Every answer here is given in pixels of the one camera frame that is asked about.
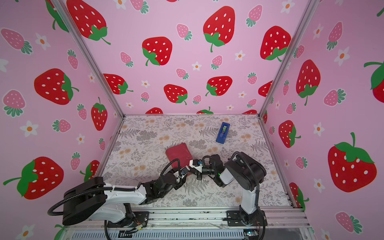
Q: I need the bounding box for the dark red wrapping paper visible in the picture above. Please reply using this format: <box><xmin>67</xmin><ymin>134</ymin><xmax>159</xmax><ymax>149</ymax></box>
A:
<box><xmin>166</xmin><ymin>143</ymin><xmax>193</xmax><ymax>168</ymax></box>

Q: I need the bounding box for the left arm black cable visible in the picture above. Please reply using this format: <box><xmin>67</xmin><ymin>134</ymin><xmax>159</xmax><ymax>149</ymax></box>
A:
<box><xmin>47</xmin><ymin>158</ymin><xmax>182</xmax><ymax>240</ymax></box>

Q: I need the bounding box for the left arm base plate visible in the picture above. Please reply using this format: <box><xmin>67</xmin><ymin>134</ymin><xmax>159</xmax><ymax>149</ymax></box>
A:
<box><xmin>107</xmin><ymin>212</ymin><xmax>150</xmax><ymax>229</ymax></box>

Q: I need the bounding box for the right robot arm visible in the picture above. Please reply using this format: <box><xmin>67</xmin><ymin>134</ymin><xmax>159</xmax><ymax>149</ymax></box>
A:
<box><xmin>189</xmin><ymin>152</ymin><xmax>267</xmax><ymax>226</ymax></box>

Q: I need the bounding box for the blue tape dispenser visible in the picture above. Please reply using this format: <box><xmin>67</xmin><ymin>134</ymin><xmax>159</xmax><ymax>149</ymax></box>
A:
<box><xmin>216</xmin><ymin>122</ymin><xmax>230</xmax><ymax>144</ymax></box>

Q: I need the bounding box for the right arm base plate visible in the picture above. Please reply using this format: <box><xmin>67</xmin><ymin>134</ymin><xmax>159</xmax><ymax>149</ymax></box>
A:
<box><xmin>223</xmin><ymin>210</ymin><xmax>268</xmax><ymax>227</ymax></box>

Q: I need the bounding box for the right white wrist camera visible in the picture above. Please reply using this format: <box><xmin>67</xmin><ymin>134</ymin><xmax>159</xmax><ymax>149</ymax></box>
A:
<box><xmin>189</xmin><ymin>159</ymin><xmax>203</xmax><ymax>170</ymax></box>

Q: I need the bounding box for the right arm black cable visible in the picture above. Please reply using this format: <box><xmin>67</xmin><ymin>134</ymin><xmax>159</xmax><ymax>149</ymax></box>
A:
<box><xmin>201</xmin><ymin>151</ymin><xmax>268</xmax><ymax>240</ymax></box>

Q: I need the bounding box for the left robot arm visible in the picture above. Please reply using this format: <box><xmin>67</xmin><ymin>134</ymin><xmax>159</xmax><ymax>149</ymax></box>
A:
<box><xmin>48</xmin><ymin>170</ymin><xmax>188</xmax><ymax>226</ymax></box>

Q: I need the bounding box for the aluminium rail frame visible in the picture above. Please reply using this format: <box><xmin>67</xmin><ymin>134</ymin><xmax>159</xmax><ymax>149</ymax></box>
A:
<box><xmin>60</xmin><ymin>206</ymin><xmax>316</xmax><ymax>240</ymax></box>

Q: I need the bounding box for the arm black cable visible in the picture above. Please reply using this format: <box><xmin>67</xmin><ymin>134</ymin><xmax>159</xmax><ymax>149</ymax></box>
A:
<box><xmin>47</xmin><ymin>158</ymin><xmax>182</xmax><ymax>240</ymax></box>
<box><xmin>201</xmin><ymin>151</ymin><xmax>268</xmax><ymax>240</ymax></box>

